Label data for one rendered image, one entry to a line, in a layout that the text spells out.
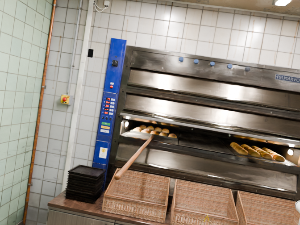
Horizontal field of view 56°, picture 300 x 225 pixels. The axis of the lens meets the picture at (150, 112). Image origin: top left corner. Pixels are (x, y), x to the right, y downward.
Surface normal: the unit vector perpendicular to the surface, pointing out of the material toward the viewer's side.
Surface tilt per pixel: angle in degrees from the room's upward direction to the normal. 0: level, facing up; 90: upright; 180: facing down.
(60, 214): 91
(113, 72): 90
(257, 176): 70
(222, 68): 90
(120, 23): 90
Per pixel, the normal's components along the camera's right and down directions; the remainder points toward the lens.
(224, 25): -0.11, 0.04
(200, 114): -0.05, -0.30
